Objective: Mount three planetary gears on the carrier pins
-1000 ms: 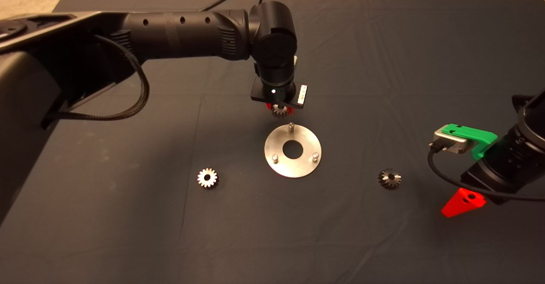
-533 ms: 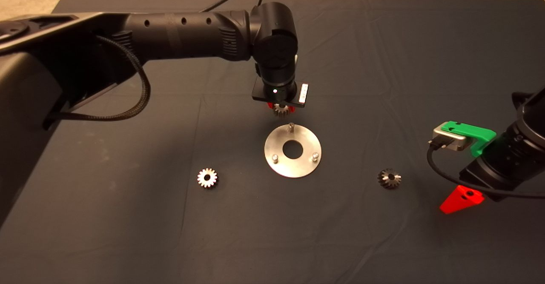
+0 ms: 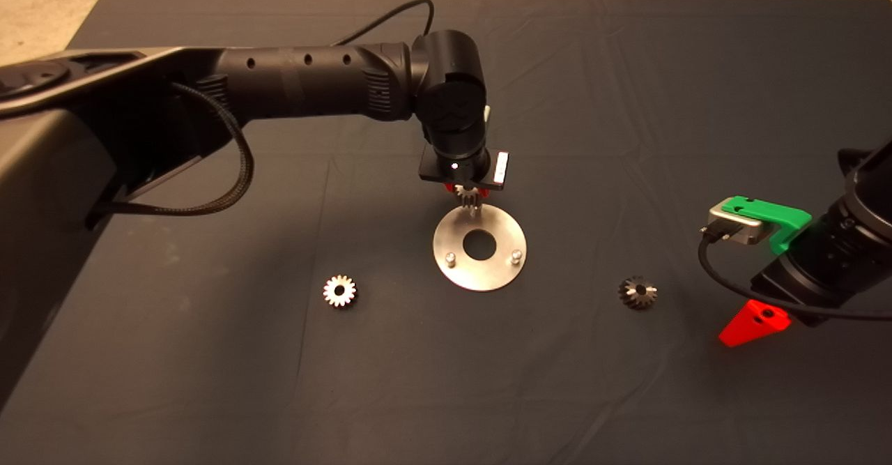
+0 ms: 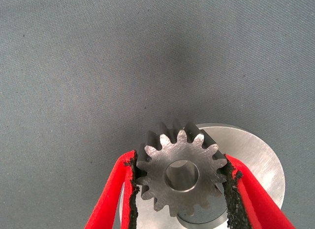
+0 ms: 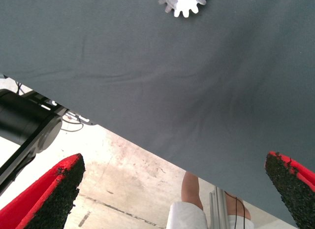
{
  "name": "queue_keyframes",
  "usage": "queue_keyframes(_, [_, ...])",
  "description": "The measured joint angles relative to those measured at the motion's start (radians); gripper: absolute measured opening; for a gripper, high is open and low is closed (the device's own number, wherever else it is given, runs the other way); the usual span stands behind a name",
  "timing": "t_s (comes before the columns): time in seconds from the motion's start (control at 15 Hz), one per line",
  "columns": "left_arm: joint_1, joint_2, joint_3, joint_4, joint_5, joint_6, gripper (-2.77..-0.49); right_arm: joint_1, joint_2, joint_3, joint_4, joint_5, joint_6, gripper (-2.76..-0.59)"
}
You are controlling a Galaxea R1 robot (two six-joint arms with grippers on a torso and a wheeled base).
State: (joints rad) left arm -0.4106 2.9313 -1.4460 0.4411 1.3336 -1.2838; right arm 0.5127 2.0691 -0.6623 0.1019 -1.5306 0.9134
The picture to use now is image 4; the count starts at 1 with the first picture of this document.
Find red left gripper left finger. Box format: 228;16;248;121
83;150;141;229

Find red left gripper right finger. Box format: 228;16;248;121
222;154;297;229

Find small steel planetary gear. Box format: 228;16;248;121
135;118;228;218

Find round metal carrier plate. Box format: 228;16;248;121
118;123;286;229

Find dark grey table cloth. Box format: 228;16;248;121
0;0;315;229

